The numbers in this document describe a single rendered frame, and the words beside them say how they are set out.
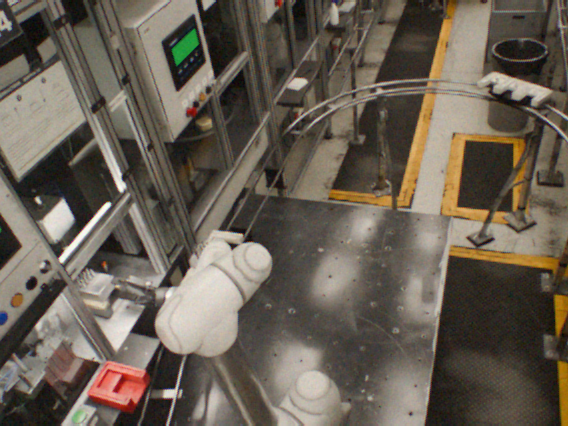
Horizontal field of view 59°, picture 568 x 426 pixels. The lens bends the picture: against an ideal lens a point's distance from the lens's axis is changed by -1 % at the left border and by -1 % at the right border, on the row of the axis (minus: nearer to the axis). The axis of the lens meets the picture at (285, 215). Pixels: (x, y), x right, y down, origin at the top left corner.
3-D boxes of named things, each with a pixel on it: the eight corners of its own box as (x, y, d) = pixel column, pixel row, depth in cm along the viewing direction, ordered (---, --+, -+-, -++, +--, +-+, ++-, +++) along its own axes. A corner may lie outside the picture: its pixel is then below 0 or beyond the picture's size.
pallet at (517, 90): (476, 95, 295) (478, 79, 288) (490, 86, 300) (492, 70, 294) (534, 116, 272) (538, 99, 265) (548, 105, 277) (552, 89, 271)
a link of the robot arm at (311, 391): (352, 412, 169) (349, 377, 155) (318, 454, 160) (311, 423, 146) (315, 384, 178) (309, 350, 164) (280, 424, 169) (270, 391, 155)
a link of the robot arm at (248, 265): (236, 242, 138) (199, 273, 132) (258, 221, 123) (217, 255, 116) (268, 279, 138) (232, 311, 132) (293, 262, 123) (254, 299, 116)
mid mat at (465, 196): (528, 227, 319) (529, 225, 318) (439, 216, 337) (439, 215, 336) (527, 138, 387) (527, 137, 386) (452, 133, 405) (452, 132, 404)
